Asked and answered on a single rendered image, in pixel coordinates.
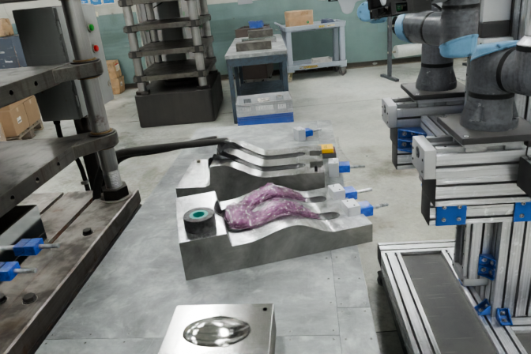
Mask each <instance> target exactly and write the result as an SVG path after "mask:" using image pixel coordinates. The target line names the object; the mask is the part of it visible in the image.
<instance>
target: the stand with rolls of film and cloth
mask: <svg viewBox="0 0 531 354"><path fill-rule="evenodd" d="M397 18H398V16H396V17H394V18H393V20H392V17H388V21H387V75H386V74H384V73H383V74H380V77H384V78H385V79H388V80H391V81H395V82H399V79H398V78H395V77H392V53H393V55H394V57H395V58H400V57H406V56H413V55H421V47H422V43H410V44H403V45H397V46H394V48H393V51H392V30H393V32H394V34H395V35H396V33H395V30H394V25H395V22H396V20H397Z"/></svg>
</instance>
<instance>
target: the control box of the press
mask: <svg viewBox="0 0 531 354"><path fill-rule="evenodd" d="M82 8H83V11H84V15H85V21H86V25H87V29H88V35H89V39H90V43H91V46H92V53H93V57H96V58H99V59H100V60H101V61H102V64H103V68H104V72H103V74H102V75H100V76H99V77H98V78H99V81H100V87H101V92H102V95H103V99H104V104H106V103H108V102H110V101H111V100H113V99H114V95H113V92H112V87H111V81H110V77H109V73H108V69H107V63H106V58H105V55H104V48H103V44H102V40H101V37H100V30H99V26H98V22H97V19H96V11H95V8H94V5H93V4H91V3H83V4H82ZM12 13H13V18H14V21H15V24H16V27H17V32H18V35H19V38H20V41H21V46H22V49H23V52H24V57H25V60H26V63H27V66H28V67H29V66H47V65H56V64H62V63H68V62H72V61H73V60H74V56H73V50H72V46H71V42H70V37H69V33H68V30H67V27H66V20H65V17H64V13H63V10H62V6H46V7H38V8H30V9H15V10H12ZM36 99H37V103H38V105H39V109H40V114H41V117H42V120H43V122H51V121H53V123H54V124H55V129H56V133H57V136H58V137H63V135H62V129H61V125H60V123H61V122H60V121H62V120H73V121H74V125H75V128H76V131H77V134H83V133H87V132H91V131H92V128H91V125H90V121H89V115H88V112H87V108H86V105H85V99H84V96H83V92H82V88H81V83H80V80H78V79H77V80H72V81H66V82H62V83H60V85H56V86H54V87H52V88H49V89H47V90H44V91H42V92H39V93H37V94H36ZM83 159H84V162H85V168H86V171H87V175H88V179H87V176H86V174H85V169H84V167H83V165H82V162H81V160H80V158H77V159H76V160H75V161H76V163H77V166H78V168H79V170H80V173H81V177H82V179H83V180H82V181H81V185H85V191H87V190H90V187H91V190H93V184H94V179H95V177H96V173H97V170H98V168H99V166H100V161H99V157H98V154H97V152H95V153H91V154H88V155H86V156H83ZM89 184H90V187H89Z"/></svg>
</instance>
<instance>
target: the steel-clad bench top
mask: <svg viewBox="0 0 531 354"><path fill-rule="evenodd" d="M317 124H318V125H317ZM299 126H301V127H302V128H304V129H305V128H310V129H312V130H315V129H318V128H322V130H320V131H316V132H313V136H309V137H306V141H297V140H295V139H294V133H293V128H295V127H299ZM215 135H217V136H218V137H219V138H222V137H229V139H237V140H240V141H245V142H247V143H249V144H252V145H255V146H257V147H259V148H261V149H268V150H272V149H286V148H295V147H298V146H309V145H325V144H333V146H335V149H336V154H337V158H338V162H340V161H339V156H338V153H337V146H336V142H335V138H334V134H333V127H332V123H331V119H330V120H318V121H306V122H282V123H270V124H258V125H245V126H222V127H210V128H198V129H197V131H196V132H195V133H194V135H193V136H192V138H191V139H190V140H194V139H199V138H204V137H211V136H215ZM318 139H319V140H318ZM217 146H218V145H210V146H203V147H196V148H189V149H183V150H182V152H181V153H180V154H179V155H178V157H177V158H176V159H175V161H174V163H173V164H172V165H171V166H170V168H169V169H168V171H167V172H166V173H165V175H164V176H163V178H162V179H161V180H160V181H159V183H158V184H157V185H156V187H155V189H154V190H153V192H152V193H151V194H150V195H149V197H148V198H147V199H146V201H145V202H144V204H143V205H142V207H141V208H140V209H139V210H138V211H137V213H136V215H135V216H134V218H133V219H132V220H131V222H130V223H129V224H128V225H127V227H126V228H125V230H124V231H123V233H122V234H121V235H120V236H119V238H118V239H117V241H116V242H115V244H114V245H113V247H112V248H111V249H110V250H109V251H108V253H107V255H106V256H105V257H104V259H103V260H102V262H101V263H100V264H99V265H98V267H97V268H96V270H95V271H94V273H93V274H92V276H91V277H90V278H89V279H88V281H87V282H86V283H85V285H84V286H83V288H82V289H81V290H80V291H79V293H78V294H77V296H76V297H75V299H74V300H73V302H72V303H71V304H70V305H69V307H68V308H67V309H66V311H65V312H64V314H63V315H62V317H61V318H60V319H59V320H58V322H57V323H56V325H55V326H54V328H53V329H52V331H51V332H50V333H49V334H48V335H47V337H46V339H45V340H44V341H43V343H42V344H41V346H40V347H39V348H38V349H37V351H36V352H35V354H158V352H159V351H160V347H161V345H162V342H163V340H164V337H165V334H166V332H167V330H168V327H169V325H170V322H171V319H172V316H173V314H174V312H175V309H176V307H177V306H180V305H215V304H251V303H273V305H274V314H275V321H276V329H277V333H276V344H275V354H341V353H342V354H380V351H379V346H378V340H377V336H376V332H375V325H374V321H373V318H372V313H371V306H370V303H369V299H368V294H367V288H366V284H365V280H364V276H363V269H362V265H361V261H360V254H359V250H358V246H357V245H355V246H350V247H343V248H340V249H336V250H331V252H330V250H328V251H325V252H321V253H317V254H310V255H306V256H302V257H298V258H291V259H287V260H283V261H279V262H272V263H268V264H265V265H257V266H253V267H250V268H245V269H238V270H235V271H231V272H226V273H220V274H216V275H212V276H207V277H201V278H197V279H193V280H189V281H186V278H185V273H184V268H183V260H182V256H181V252H180V247H179V233H178V223H177V212H176V201H175V199H176V198H177V194H176V189H175V188H176V187H177V186H178V184H179V182H180V180H181V179H182V177H183V176H184V174H185V173H186V170H187V169H188V167H189V166H190V164H191V163H192V161H193V160H198V159H200V160H205V159H209V158H210V157H213V154H217V149H216V148H217ZM331 257H332V259H331ZM332 264H333V266H332ZM333 279H334V281H333ZM334 286H335V289H334ZM335 293H336V296H335ZM336 301H337V303H336ZM337 316H338V318H337ZM338 323H339V326H338ZM339 330H340V333H339ZM340 338H341V340H340Z"/></svg>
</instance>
